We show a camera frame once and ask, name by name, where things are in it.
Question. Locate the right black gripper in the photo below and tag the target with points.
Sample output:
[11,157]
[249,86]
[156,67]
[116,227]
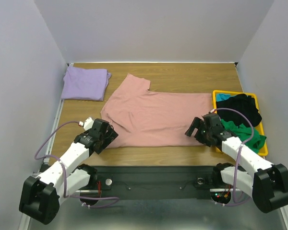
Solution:
[199,130]

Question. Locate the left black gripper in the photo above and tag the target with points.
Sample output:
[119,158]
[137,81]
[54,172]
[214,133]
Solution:
[110,136]

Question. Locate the pink t-shirt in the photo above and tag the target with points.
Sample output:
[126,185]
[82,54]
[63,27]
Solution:
[143,118]

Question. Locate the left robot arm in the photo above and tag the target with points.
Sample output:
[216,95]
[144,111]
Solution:
[68,177]

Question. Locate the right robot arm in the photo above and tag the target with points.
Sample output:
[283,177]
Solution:
[266,183]

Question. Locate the teal cloth in bin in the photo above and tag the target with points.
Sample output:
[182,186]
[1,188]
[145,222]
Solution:
[222,96]

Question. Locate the green t-shirt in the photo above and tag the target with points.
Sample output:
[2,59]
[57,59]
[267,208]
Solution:
[255,144]

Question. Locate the left silver knob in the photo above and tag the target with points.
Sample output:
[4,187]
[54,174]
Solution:
[108,182]

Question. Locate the silver knob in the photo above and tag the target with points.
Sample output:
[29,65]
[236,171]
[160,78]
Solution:
[200,181]
[108,182]

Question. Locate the black t-shirt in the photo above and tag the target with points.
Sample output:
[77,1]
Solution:
[242,103]

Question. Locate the folded purple t-shirt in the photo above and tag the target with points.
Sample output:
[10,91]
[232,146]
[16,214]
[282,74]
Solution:
[85,84]

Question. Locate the right silver knob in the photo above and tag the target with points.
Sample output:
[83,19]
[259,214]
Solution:
[200,181]

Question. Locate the electronics board with leds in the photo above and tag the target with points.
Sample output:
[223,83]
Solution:
[221,196]

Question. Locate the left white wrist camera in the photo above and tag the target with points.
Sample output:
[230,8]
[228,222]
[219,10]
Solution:
[87,124]

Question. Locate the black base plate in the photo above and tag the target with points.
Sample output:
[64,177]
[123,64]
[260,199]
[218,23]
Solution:
[166,182]

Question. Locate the aluminium frame rail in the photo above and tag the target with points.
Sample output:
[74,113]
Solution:
[25,219]

